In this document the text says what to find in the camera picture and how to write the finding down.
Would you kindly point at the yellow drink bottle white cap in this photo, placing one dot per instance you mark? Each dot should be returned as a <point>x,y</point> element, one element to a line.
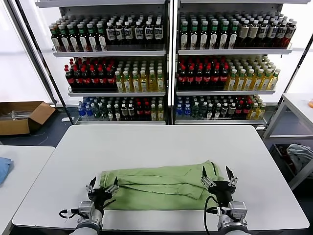
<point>160,82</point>
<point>136,83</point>
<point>127,83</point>
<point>261,111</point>
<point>160,113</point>
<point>152,82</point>
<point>153,113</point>
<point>144,83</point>
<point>254,112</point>
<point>119,83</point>

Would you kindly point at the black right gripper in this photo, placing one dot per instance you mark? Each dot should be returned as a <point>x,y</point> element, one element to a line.
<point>223,193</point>

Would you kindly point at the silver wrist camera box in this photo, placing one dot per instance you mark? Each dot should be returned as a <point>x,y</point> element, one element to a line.
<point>237,210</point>
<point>86,209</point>

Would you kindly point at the blue drink bottle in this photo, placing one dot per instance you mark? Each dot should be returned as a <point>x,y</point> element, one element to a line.
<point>88,112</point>
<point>80,110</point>
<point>187,111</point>
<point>179,111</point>

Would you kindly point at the dark bottle beige label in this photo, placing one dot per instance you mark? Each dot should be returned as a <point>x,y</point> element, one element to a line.
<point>243,33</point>
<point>253,32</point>

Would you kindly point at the large white work table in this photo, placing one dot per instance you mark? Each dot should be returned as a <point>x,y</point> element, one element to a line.
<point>264,171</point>

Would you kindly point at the open cardboard box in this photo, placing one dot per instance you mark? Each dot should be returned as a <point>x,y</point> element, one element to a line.
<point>14,127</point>

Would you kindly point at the dark bottle white label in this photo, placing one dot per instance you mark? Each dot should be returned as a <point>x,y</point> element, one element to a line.
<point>272,32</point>
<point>281,32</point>
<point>119,33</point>
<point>262,32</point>
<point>128,33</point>
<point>139,33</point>
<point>110,33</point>
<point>158,32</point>
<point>149,32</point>

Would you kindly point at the dark drink bottle white cap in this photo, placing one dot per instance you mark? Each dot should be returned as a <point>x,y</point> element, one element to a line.
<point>225,110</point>
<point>210,112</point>
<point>232,110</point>
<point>124,111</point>
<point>117,113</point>
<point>131,111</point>
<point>217,112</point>
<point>110,113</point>

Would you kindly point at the yellow drink bottle green label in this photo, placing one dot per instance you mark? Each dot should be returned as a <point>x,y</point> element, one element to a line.
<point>257,82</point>
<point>231,82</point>
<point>266,81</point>
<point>240,82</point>
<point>274,80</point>
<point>249,82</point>

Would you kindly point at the small white side table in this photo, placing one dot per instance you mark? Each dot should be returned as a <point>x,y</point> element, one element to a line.
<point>29,166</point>

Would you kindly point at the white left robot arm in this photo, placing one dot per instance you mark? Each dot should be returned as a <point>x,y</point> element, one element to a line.
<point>94,222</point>

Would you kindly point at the grey crumpled garment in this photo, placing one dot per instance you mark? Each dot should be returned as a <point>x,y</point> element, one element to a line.
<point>298,156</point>

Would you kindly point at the grey metal frame table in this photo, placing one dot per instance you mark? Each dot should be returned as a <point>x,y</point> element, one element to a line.
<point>293,100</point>

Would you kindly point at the small orange object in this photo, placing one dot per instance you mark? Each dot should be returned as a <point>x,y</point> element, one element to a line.
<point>311,104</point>

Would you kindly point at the green tinted water bottle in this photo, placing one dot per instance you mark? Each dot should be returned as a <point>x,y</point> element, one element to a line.
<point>102,113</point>
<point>96,112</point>
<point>203,111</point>
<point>195,111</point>

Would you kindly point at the dark storage bin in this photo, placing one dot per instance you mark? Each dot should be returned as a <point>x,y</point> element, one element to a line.
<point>278,159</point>

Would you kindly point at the white paper scrap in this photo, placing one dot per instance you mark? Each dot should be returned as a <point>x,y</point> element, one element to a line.
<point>65,119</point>

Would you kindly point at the dark bottle green cap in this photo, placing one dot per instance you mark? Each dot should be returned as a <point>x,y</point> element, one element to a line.
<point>185,36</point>
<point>83,40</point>
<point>204,36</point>
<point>223,36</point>
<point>102,40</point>
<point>194,36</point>
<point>93,40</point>
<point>233,36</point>
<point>65,40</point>
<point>56,40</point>
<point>74,40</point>
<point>213,36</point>

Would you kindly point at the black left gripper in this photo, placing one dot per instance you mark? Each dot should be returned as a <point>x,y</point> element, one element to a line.
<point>101,197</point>

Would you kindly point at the cola bottle red cap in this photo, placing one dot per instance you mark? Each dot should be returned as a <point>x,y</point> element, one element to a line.
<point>199,78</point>
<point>239,110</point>
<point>94,79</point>
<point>215,78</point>
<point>139,111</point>
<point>111,79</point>
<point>147,111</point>
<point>103,79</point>
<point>207,78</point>
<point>224,78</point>
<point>247,110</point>
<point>78,79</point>
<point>182,78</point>
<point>86,79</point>
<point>190,78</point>
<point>70,79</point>

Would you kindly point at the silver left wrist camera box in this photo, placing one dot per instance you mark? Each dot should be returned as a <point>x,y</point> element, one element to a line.
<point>86,209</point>

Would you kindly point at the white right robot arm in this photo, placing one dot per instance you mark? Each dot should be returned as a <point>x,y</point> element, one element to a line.
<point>232,226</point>

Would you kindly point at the grey shelf unit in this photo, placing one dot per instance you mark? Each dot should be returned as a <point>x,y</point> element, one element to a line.
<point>110,53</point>
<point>232,52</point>

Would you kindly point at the black slanted frame post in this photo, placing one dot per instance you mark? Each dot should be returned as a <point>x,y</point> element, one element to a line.
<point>303,61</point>
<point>60,94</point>

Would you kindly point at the metal parts bundle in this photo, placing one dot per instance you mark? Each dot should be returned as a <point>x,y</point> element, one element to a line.
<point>19,114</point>

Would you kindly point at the green polo shirt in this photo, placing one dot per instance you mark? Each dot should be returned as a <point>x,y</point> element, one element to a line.
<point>159,186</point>

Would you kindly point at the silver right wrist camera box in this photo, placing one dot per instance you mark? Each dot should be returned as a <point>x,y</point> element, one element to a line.
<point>237,210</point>

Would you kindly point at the blue folded cloth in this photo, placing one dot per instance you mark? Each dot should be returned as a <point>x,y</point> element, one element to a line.
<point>3,169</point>

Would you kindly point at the reddish drink bottle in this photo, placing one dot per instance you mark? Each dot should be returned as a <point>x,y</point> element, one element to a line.
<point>290,33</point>

